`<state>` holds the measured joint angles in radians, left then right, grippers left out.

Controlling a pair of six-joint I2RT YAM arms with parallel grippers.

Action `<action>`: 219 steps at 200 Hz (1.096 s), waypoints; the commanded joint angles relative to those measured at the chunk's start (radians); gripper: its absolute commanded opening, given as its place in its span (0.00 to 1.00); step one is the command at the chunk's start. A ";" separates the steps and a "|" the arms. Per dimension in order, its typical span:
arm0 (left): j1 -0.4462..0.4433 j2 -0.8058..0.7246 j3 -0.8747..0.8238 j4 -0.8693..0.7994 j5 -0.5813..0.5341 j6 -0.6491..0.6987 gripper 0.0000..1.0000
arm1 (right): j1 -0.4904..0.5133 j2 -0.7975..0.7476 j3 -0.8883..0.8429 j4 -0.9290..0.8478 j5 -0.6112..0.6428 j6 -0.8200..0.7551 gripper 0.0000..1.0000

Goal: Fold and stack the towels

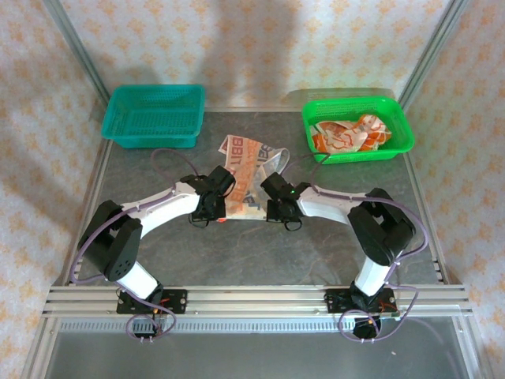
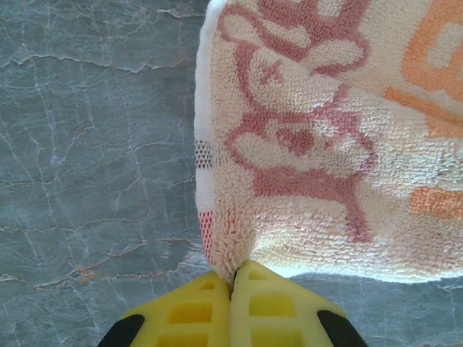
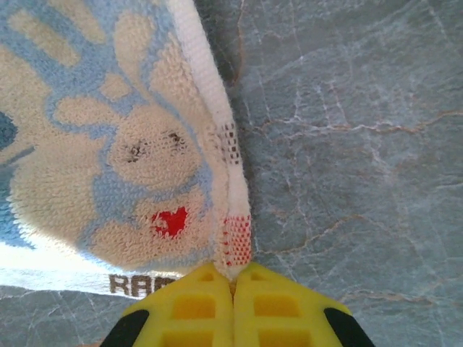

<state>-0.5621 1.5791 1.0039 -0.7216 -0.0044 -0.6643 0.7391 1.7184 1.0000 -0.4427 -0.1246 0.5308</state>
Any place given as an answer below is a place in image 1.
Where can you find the orange lettered towel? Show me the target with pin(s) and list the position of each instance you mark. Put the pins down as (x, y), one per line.
(240, 152)

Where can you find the lion print towel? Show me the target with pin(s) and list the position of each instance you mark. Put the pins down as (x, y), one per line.
(347, 140)

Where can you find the teal plastic basket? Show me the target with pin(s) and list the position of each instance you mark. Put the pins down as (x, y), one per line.
(150, 114)

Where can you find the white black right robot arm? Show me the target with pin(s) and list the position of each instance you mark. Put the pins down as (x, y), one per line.
(323, 205)

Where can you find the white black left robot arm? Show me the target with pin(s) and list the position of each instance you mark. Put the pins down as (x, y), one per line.
(165, 201)

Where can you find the green plastic basket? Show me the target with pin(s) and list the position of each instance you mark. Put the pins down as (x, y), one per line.
(398, 126)

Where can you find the aluminium mounting rail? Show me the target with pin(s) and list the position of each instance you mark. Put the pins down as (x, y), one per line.
(256, 301)

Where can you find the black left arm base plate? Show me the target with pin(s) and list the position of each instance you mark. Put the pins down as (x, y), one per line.
(177, 302)

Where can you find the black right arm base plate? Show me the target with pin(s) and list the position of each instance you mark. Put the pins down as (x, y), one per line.
(335, 302)

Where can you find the aluminium table side rail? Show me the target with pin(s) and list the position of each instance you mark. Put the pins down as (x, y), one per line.
(88, 197)
(428, 221)

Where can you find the aluminium frame post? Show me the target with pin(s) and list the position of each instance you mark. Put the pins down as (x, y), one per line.
(79, 55)
(432, 55)

